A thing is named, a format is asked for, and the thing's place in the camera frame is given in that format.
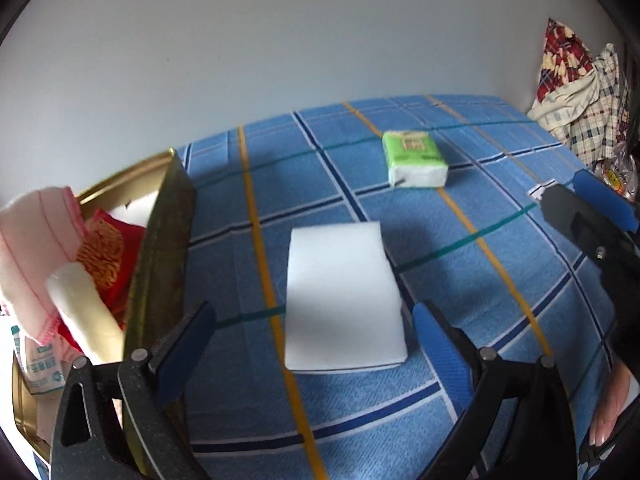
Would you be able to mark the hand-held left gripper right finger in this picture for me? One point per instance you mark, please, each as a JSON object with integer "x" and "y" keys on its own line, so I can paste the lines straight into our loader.
{"x": 440, "y": 355}

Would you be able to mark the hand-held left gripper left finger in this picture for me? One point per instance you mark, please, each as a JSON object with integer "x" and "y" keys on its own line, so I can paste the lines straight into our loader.
{"x": 185, "y": 355}

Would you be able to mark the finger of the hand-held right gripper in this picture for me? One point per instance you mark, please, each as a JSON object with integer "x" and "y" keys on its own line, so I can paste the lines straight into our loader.
{"x": 575, "y": 215}
{"x": 605, "y": 200}

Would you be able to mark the gold tin box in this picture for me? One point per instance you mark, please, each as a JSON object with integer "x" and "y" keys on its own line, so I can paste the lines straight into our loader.
{"x": 160, "y": 260}

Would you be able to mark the white sponge block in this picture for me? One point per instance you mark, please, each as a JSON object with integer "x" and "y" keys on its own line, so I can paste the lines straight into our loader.
{"x": 342, "y": 295}

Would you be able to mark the red satin embroidered cloth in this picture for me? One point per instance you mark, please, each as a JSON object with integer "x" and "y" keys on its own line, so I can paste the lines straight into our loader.
{"x": 112, "y": 250}

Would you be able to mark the cotton swab pack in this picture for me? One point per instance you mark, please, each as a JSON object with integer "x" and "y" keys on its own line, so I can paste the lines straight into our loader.
{"x": 42, "y": 362}

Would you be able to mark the green tissue pack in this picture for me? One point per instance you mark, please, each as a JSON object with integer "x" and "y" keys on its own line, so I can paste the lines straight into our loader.
{"x": 412, "y": 157}

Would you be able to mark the white towel pink trim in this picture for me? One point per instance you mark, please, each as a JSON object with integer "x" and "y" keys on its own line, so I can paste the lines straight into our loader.
{"x": 35, "y": 250}

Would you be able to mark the person's right hand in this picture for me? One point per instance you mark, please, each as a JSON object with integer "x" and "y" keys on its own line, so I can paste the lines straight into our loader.
{"x": 612, "y": 405}

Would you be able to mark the clear plastic bag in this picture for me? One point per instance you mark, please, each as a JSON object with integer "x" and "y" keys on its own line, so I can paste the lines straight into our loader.
{"x": 617, "y": 170}

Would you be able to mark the plaid checked cloth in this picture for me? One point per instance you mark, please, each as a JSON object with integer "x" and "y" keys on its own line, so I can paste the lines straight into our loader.
{"x": 595, "y": 115}

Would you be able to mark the red floral pillow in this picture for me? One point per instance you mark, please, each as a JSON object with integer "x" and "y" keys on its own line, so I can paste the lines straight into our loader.
{"x": 565, "y": 60}

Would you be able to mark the blue plaid bed sheet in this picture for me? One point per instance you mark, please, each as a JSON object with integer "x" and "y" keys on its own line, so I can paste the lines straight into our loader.
{"x": 340, "y": 170}

